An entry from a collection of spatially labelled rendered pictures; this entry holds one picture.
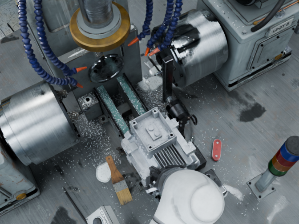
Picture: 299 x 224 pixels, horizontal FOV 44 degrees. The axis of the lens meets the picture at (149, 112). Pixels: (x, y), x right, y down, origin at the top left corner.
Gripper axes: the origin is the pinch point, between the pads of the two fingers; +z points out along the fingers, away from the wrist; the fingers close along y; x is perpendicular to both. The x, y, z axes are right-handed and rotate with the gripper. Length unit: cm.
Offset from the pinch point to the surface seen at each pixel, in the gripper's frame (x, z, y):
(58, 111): -29.2, 13.2, 16.8
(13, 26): -91, 132, 18
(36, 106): -33.9, 14.1, 22.1
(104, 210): 3.1, 2.8, 18.3
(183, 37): -32.8, 13.7, -32.0
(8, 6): -106, 141, 15
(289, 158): 11.6, -14.7, -33.5
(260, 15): -28, 9, -60
